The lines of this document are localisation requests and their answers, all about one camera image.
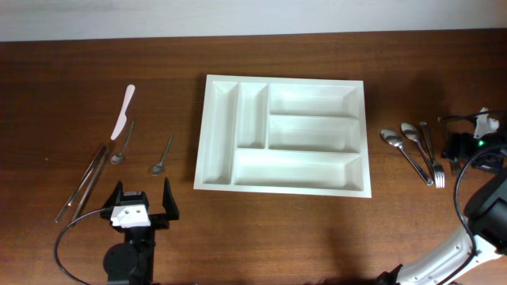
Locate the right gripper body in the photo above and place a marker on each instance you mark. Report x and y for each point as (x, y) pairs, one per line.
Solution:
(466, 146)

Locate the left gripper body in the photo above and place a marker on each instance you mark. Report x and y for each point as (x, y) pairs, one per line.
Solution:
(159, 221)

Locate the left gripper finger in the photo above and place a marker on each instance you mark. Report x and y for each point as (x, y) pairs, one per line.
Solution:
(168, 202)
(115, 197)

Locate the steel fork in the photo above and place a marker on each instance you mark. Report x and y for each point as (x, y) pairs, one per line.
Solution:
(455, 166)
(438, 170)

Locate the steel tablespoon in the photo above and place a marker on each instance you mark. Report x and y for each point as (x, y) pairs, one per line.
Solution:
(411, 132)
(394, 138)

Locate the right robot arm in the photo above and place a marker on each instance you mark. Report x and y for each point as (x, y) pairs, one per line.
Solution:
(481, 236)

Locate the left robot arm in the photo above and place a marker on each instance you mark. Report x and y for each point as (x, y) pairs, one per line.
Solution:
(132, 260)

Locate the small teaspoon near tray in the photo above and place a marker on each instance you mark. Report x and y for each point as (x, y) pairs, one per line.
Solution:
(159, 167)

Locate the small teaspoon near knife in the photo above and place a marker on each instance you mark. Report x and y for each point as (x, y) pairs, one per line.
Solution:
(119, 157)

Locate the long metal tongs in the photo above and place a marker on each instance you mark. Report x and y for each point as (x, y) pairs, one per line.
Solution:
(81, 183)

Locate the pink plastic knife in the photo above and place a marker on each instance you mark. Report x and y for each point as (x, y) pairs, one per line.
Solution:
(122, 118)

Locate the white plastic cutlery tray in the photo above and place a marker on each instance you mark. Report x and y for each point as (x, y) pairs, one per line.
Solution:
(283, 135)

